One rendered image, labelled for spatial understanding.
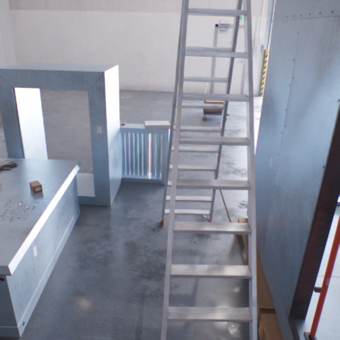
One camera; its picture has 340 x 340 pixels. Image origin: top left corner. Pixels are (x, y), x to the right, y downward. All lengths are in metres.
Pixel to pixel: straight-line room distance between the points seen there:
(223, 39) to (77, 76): 8.08
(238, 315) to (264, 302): 0.81
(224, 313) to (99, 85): 2.56
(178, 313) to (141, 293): 1.04
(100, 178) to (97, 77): 1.15
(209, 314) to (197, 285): 1.10
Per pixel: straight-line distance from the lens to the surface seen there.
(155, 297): 2.85
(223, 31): 11.25
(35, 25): 12.29
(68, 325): 2.73
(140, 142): 4.49
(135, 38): 11.36
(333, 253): 1.87
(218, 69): 11.31
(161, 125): 4.31
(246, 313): 1.93
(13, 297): 2.53
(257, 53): 11.30
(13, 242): 2.48
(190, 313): 1.88
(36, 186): 3.07
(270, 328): 2.55
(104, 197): 4.02
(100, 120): 3.68
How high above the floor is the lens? 2.00
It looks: 23 degrees down
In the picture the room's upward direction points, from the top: 2 degrees clockwise
